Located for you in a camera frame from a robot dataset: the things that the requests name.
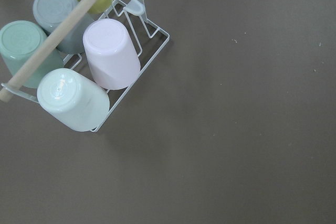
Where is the green plastic cup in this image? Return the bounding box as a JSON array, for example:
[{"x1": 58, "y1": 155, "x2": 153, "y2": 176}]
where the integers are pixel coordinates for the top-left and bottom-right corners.
[{"x1": 1, "y1": 20, "x2": 64, "y2": 89}]

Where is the pink plastic cup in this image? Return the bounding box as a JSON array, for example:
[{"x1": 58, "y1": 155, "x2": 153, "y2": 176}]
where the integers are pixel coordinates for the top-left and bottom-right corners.
[{"x1": 83, "y1": 18, "x2": 141, "y2": 90}]

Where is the grey plastic cup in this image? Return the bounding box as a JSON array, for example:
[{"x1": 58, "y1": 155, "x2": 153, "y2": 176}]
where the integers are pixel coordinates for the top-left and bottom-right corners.
[{"x1": 33, "y1": 0, "x2": 94, "y2": 54}]

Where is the wooden rack handle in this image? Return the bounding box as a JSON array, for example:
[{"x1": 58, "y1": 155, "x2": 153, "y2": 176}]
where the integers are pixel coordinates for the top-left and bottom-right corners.
[{"x1": 7, "y1": 0, "x2": 97, "y2": 90}]

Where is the white wire cup rack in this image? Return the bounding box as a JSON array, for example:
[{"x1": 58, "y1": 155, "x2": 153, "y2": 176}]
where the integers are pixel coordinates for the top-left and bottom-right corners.
[{"x1": 0, "y1": 0, "x2": 170, "y2": 133}]

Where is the white plastic cup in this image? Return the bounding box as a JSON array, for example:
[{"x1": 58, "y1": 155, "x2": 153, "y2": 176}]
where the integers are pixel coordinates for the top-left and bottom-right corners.
[{"x1": 37, "y1": 68, "x2": 110, "y2": 132}]

